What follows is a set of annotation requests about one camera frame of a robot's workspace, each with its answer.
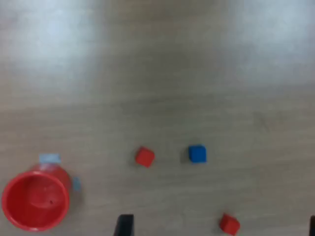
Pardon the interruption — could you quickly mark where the small blue cube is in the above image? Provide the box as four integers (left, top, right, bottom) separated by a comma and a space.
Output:
188, 144, 207, 164

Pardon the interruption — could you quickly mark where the blue tape piece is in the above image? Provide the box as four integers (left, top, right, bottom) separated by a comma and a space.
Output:
72, 177, 82, 192
38, 153, 62, 165

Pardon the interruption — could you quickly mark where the red plastic cup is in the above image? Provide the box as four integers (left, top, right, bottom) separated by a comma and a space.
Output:
1, 163, 72, 232

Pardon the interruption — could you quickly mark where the small red cube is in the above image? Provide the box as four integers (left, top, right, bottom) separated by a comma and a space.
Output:
219, 213, 241, 236
134, 146, 156, 169

